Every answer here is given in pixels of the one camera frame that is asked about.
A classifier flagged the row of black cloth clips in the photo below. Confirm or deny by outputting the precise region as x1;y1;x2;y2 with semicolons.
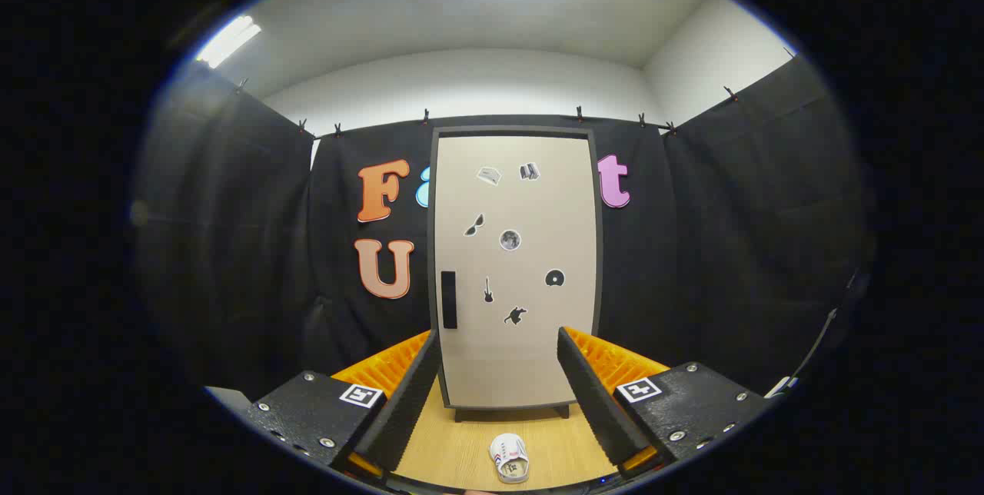
237;45;796;139

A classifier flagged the dark grey shoe cabinet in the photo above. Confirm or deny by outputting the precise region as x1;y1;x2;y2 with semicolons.
427;126;604;423

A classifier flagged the white canvas shoe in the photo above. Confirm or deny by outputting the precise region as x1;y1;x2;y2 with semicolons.
490;434;530;484

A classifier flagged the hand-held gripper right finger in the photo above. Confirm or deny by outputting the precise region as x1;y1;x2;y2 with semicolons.
557;326;770;480

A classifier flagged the black backdrop cloth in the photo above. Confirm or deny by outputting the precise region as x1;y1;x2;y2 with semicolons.
135;57;873;404

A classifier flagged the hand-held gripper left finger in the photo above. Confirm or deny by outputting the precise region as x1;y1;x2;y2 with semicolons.
244;328;443;480

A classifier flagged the beige shoe cabinet door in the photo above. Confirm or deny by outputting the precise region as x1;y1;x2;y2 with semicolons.
435;134;599;407

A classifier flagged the black door handle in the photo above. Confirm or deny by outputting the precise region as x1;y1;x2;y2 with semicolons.
441;271;458;329

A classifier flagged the long ceiling light strip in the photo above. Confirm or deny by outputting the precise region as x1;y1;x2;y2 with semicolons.
196;15;262;69

